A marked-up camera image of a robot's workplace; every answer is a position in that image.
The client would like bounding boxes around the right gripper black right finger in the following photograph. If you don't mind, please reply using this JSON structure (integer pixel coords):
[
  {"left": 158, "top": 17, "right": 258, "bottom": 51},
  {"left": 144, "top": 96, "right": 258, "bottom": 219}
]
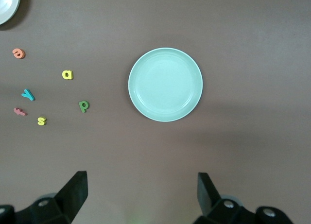
[{"left": 191, "top": 172, "right": 296, "bottom": 224}]

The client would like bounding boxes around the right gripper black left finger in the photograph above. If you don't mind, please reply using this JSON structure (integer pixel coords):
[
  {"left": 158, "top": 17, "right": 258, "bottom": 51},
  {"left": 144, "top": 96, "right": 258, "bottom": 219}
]
[{"left": 0, "top": 171, "right": 87, "bottom": 224}]

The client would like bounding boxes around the green foam letter p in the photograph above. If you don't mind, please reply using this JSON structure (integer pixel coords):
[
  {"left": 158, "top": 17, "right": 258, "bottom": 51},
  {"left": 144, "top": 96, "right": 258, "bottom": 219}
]
[{"left": 78, "top": 100, "right": 90, "bottom": 113}]

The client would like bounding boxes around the teal foam letter y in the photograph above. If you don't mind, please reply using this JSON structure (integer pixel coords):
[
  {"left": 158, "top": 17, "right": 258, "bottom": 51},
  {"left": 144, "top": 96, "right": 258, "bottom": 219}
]
[{"left": 21, "top": 88, "right": 35, "bottom": 101}]

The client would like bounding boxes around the pale green round plate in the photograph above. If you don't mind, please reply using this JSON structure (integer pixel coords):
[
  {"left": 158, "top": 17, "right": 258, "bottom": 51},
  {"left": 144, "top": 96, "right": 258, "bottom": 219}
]
[{"left": 128, "top": 47, "right": 204, "bottom": 122}]

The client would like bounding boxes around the orange foam letter e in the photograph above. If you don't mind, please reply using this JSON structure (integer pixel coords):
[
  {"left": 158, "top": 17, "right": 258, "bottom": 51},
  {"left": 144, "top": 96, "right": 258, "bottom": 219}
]
[{"left": 12, "top": 48, "right": 26, "bottom": 59}]

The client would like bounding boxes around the beige round plate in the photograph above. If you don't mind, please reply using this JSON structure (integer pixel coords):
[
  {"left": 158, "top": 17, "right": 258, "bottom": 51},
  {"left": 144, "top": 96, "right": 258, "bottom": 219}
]
[{"left": 0, "top": 0, "right": 21, "bottom": 25}]

